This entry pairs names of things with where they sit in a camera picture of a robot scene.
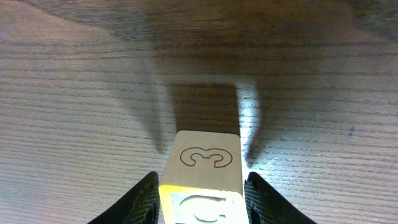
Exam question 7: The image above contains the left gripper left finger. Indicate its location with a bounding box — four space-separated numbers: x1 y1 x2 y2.
88 171 160 224

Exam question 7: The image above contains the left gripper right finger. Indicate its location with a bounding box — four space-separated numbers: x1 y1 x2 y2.
244 172 316 224

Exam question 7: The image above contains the yellow block C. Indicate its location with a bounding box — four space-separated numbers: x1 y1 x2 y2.
159 129 248 224

